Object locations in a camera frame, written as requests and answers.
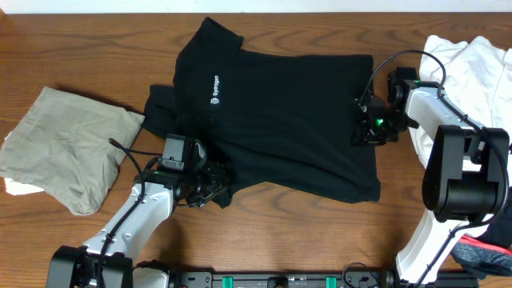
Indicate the crumpled white shirt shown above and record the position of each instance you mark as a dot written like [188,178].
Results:
[478,82]

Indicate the folded olive grey garment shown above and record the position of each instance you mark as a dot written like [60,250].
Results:
[61,146]

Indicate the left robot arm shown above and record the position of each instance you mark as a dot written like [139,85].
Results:
[184,174]

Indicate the white folded cloth under garment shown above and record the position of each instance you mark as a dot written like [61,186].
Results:
[17,188]

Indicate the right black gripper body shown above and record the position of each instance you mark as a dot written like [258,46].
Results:
[363,130]

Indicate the grey red-trimmed shorts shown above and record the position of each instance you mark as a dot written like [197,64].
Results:
[482,259]

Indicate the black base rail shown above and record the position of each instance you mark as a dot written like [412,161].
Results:
[256,280]

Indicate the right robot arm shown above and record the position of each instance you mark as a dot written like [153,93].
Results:
[465,185]

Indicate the black t-shirt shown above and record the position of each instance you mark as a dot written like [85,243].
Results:
[280,119]

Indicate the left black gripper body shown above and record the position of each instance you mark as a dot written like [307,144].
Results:
[218,181]

